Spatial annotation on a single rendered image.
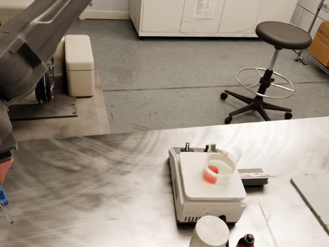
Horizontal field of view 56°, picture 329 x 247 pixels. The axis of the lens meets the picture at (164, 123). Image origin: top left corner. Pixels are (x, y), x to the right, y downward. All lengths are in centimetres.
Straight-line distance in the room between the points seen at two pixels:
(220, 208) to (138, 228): 16
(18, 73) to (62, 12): 11
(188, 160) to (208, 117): 157
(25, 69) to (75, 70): 106
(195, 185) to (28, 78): 35
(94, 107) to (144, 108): 69
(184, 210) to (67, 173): 28
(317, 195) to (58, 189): 58
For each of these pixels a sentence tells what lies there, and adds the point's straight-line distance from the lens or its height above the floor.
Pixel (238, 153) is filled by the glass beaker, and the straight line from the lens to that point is 59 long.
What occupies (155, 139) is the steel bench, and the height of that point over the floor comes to 75.
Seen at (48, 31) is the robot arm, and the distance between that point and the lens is 49.
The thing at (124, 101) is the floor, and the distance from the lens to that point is 223.
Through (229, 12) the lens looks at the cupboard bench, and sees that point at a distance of 331.
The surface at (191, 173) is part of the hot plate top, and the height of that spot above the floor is 84.
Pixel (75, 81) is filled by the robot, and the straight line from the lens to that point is 156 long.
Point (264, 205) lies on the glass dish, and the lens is 72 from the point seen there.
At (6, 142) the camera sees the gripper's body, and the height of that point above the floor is 94.
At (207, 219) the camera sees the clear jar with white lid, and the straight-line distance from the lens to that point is 57.
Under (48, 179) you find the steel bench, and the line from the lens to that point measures 72.
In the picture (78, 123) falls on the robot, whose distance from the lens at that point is 146.
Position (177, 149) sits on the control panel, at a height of 79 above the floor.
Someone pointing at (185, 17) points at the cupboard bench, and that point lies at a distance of 314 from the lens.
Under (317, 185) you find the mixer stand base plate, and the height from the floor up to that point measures 76.
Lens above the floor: 129
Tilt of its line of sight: 39 degrees down
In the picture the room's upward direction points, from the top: 9 degrees clockwise
